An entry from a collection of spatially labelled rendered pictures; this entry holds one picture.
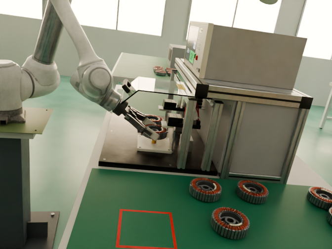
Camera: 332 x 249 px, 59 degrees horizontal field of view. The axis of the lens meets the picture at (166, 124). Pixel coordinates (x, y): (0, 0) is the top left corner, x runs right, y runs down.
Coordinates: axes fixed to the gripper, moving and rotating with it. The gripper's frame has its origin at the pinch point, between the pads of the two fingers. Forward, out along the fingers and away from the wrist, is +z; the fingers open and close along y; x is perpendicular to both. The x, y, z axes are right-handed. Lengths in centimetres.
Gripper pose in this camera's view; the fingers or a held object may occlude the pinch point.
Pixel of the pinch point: (153, 130)
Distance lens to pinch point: 132.0
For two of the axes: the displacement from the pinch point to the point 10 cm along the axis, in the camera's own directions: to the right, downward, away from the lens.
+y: 0.7, 3.5, -9.4
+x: 6.2, -7.5, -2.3
